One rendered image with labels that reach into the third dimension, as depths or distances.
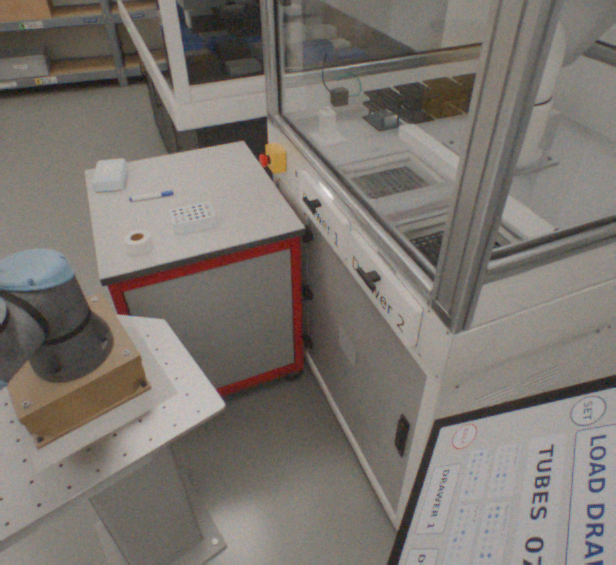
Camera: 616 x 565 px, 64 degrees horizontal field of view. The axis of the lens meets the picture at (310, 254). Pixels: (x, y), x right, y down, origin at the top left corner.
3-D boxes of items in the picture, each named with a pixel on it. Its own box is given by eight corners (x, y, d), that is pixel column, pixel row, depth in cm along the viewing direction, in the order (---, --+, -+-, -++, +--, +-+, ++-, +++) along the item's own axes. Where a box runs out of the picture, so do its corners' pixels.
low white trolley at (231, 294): (157, 438, 177) (99, 278, 129) (133, 320, 222) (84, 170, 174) (307, 384, 195) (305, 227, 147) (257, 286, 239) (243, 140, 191)
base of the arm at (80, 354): (55, 397, 89) (33, 363, 83) (19, 353, 97) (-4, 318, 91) (128, 347, 97) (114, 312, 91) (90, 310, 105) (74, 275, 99)
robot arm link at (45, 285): (103, 298, 94) (79, 243, 85) (57, 354, 84) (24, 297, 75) (49, 287, 97) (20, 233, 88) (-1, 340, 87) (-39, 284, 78)
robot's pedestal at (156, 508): (131, 618, 135) (31, 481, 88) (94, 526, 154) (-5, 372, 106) (227, 546, 149) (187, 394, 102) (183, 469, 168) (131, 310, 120)
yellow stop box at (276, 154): (271, 175, 155) (270, 154, 150) (264, 165, 160) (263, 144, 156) (287, 172, 156) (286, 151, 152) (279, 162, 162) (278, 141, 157)
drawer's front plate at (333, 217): (342, 260, 126) (344, 224, 119) (299, 202, 147) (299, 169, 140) (348, 258, 126) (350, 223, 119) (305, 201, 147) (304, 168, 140)
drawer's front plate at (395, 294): (408, 349, 103) (415, 311, 96) (347, 266, 124) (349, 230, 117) (416, 346, 104) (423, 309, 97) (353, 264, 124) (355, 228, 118)
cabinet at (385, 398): (398, 553, 148) (442, 390, 97) (279, 321, 221) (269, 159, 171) (630, 438, 176) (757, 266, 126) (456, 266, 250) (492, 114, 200)
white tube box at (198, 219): (175, 235, 144) (172, 224, 141) (170, 220, 150) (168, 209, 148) (217, 226, 147) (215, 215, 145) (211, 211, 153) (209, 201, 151)
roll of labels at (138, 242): (140, 238, 143) (137, 226, 140) (158, 245, 140) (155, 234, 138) (121, 251, 138) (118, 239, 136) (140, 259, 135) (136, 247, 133)
